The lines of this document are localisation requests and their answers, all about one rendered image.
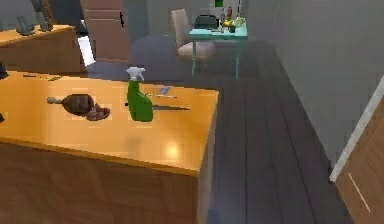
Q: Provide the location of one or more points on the pale blue cloth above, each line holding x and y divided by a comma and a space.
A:
164, 90

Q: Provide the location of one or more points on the green spray bottle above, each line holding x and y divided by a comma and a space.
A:
138, 105

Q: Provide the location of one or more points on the beige chair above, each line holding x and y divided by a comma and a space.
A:
186, 36

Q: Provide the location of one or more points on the turquoise table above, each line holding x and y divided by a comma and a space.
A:
218, 35

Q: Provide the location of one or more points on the black bowl shaped object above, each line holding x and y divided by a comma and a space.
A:
206, 22

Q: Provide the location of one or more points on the yellow round object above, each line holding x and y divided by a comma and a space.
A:
227, 23

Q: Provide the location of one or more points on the brown wooden kitchen island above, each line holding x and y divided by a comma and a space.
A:
100, 150

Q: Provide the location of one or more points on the white round object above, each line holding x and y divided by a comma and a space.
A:
239, 22

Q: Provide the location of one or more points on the grey bottle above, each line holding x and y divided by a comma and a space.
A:
222, 14

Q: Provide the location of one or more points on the red brown bottle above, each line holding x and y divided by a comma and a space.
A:
229, 12

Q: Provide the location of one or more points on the brown room door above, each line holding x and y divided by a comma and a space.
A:
106, 31

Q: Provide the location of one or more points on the brown wooden counter cabinet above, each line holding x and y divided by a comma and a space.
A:
40, 50

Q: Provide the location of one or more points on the brown cabinet with white top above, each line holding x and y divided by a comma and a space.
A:
363, 166

